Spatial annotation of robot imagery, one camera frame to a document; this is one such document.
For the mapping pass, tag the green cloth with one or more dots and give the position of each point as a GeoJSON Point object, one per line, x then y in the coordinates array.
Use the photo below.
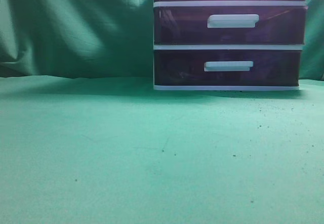
{"type": "Point", "coordinates": [86, 139]}

